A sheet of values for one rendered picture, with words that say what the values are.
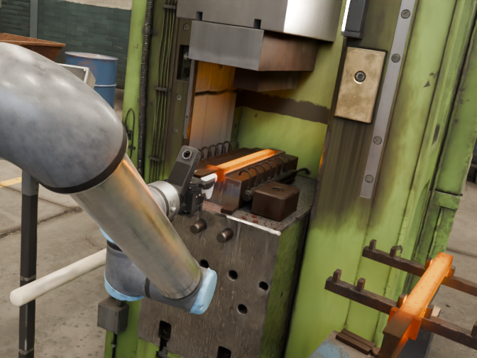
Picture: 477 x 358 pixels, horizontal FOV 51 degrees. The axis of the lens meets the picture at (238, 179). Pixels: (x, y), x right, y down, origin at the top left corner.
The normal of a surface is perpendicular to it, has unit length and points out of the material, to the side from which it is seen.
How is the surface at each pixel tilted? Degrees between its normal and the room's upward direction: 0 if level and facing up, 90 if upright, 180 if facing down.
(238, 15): 90
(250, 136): 90
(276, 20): 90
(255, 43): 90
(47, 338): 0
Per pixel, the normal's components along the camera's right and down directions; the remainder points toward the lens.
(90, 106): 0.77, -0.35
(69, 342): 0.14, -0.95
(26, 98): 0.35, -0.09
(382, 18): -0.45, 0.18
